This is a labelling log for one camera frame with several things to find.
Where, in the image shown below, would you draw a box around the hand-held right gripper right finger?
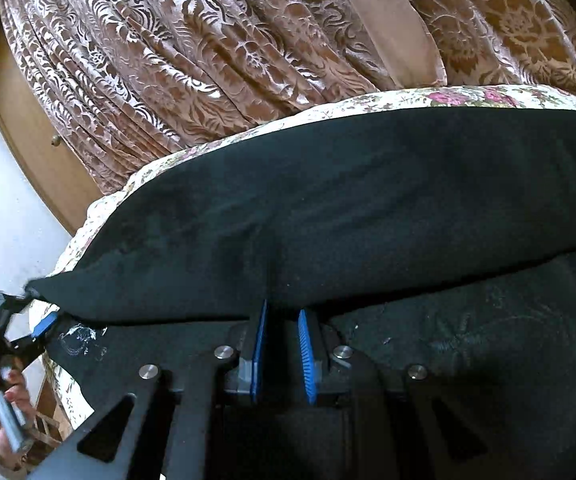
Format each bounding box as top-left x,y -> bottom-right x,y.
296,309 -> 518,480

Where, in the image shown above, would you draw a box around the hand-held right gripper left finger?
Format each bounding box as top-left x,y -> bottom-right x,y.
20,300 -> 269,480

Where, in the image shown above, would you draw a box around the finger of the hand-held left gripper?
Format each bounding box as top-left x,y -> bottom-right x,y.
5,311 -> 62,362
0,294 -> 37,314

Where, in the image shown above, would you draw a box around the black pants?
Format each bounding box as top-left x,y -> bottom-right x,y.
25,105 -> 576,480

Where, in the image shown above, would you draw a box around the wooden cabinet door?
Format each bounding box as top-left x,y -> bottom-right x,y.
0,22 -> 103,237

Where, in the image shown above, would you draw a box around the brown floral patterned curtain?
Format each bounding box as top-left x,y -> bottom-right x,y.
0,0 -> 399,197
387,0 -> 576,107

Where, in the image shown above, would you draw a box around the floral bed blanket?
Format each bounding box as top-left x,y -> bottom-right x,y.
42,84 -> 576,431

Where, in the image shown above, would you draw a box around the plain tan curtain strip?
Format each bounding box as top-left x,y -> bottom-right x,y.
325,0 -> 449,89

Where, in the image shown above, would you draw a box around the wooden frame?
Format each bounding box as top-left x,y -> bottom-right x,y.
30,372 -> 81,458

